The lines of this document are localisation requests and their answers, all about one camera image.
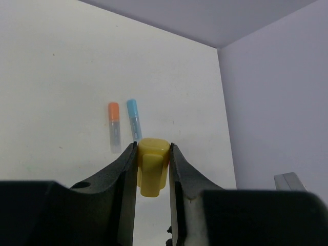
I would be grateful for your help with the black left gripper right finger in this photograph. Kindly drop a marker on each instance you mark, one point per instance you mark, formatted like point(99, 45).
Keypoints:
point(203, 213)

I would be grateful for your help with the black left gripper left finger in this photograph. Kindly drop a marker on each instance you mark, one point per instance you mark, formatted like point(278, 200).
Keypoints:
point(99, 210)

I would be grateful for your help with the yellow marker cap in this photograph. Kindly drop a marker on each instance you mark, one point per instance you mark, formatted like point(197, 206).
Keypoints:
point(153, 157)

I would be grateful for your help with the orange clear marker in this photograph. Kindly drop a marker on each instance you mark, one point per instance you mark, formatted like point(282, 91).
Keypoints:
point(115, 142)

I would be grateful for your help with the orange marker cap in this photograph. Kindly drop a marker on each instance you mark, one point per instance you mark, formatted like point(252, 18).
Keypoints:
point(113, 111)

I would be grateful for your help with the blue marker cap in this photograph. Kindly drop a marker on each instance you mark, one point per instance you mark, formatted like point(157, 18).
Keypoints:
point(132, 108)

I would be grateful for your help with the blue highlighter marker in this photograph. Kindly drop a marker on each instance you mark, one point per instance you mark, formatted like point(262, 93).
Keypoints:
point(135, 129)

